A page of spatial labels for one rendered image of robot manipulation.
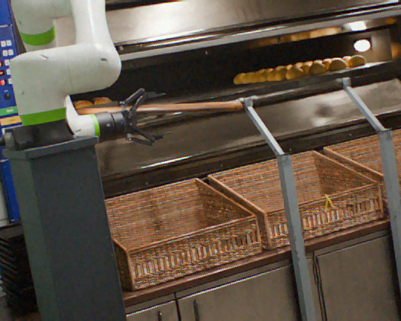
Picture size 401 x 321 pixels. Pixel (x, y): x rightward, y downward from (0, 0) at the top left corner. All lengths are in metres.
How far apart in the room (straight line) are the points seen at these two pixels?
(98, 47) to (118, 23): 1.25
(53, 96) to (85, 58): 0.13
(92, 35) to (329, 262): 1.49
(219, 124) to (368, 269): 0.90
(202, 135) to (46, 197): 1.52
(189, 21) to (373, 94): 1.04
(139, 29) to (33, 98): 1.35
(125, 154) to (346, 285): 1.05
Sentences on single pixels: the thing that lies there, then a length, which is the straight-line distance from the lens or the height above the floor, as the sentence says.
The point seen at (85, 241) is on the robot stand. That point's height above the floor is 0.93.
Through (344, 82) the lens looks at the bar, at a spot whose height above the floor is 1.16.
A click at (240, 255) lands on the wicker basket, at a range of 3.19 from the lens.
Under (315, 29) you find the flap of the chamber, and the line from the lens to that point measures 3.78.
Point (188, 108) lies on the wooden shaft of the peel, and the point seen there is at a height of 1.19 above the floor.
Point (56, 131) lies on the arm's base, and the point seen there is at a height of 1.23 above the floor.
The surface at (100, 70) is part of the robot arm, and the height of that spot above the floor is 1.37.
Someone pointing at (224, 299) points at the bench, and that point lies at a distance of 3.13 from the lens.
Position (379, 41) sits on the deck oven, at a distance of 4.35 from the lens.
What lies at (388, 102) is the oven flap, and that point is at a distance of 4.16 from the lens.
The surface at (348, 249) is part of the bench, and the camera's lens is 3.39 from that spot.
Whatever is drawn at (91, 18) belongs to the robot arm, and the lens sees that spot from 2.42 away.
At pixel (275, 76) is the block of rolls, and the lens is 4.17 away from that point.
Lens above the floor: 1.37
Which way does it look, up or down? 7 degrees down
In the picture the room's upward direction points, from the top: 10 degrees counter-clockwise
